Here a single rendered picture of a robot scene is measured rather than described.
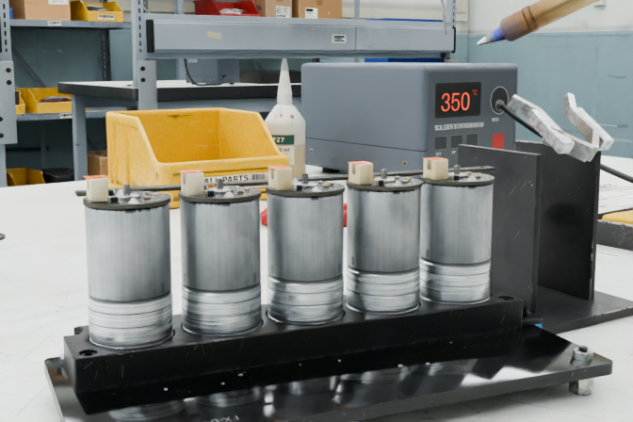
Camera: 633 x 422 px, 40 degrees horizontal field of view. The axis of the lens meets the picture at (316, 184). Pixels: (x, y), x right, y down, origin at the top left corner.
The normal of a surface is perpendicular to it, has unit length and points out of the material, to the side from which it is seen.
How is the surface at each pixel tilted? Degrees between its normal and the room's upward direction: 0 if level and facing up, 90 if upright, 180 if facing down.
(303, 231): 90
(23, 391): 0
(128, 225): 90
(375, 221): 90
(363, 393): 0
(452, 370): 0
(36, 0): 89
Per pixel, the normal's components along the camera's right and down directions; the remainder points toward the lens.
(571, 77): -0.81, 0.08
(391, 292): 0.18, 0.15
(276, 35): 0.58, 0.12
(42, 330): 0.00, -0.99
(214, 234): -0.07, 0.15
